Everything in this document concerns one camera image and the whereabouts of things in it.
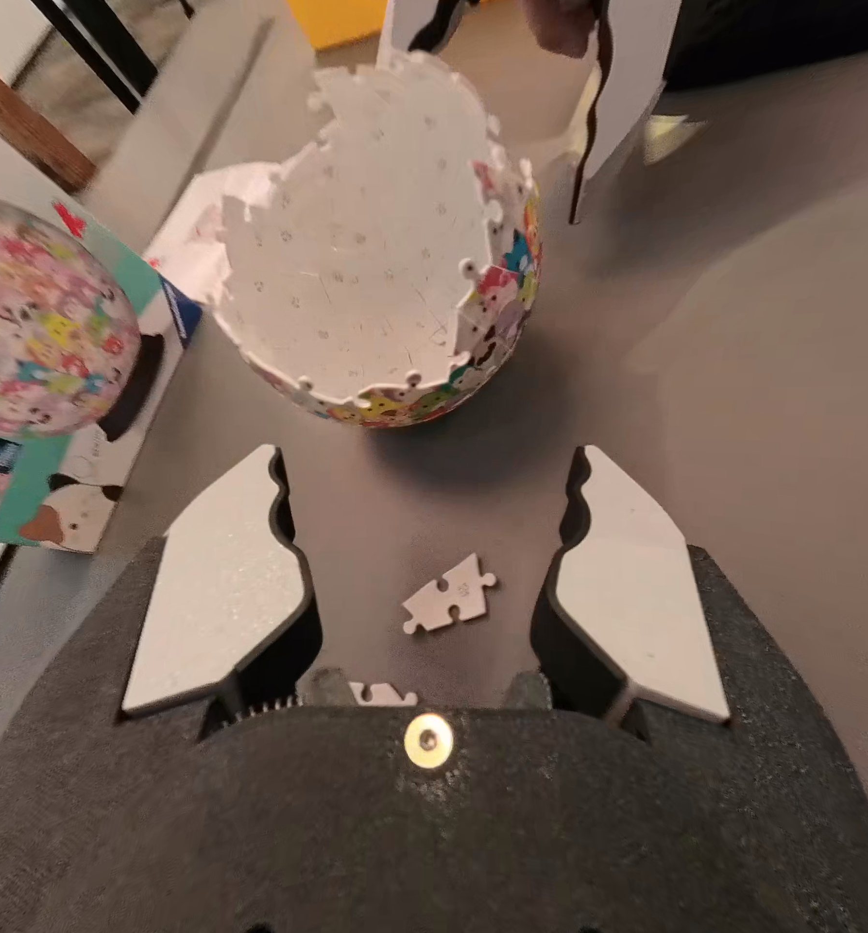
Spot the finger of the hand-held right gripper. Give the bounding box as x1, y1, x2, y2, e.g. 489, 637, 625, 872
374, 0, 473, 75
567, 0, 684, 225

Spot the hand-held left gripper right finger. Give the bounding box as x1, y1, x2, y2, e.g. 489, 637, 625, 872
530, 445, 732, 724

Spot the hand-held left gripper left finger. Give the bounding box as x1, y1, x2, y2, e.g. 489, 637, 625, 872
122, 445, 324, 719

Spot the partly built puzzle ball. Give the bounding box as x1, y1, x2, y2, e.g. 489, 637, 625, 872
211, 50, 544, 430

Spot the white puzzle piece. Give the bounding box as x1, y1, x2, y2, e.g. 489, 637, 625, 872
402, 553, 498, 635
348, 681, 419, 708

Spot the printed puzzle box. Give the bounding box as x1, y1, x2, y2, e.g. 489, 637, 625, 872
0, 193, 205, 555

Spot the person's right hand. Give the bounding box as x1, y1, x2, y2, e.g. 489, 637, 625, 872
523, 0, 598, 61

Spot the yellow plastic bin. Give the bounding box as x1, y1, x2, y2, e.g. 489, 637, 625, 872
287, 0, 392, 52

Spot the black cushioned pad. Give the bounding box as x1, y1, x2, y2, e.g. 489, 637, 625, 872
662, 0, 868, 93

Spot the folded instruction leaflet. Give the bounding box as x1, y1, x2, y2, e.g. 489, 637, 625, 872
144, 162, 289, 309

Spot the wooden bench plank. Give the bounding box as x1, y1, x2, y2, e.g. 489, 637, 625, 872
0, 47, 100, 195

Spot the black metal frame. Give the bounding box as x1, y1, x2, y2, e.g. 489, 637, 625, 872
29, 0, 197, 115

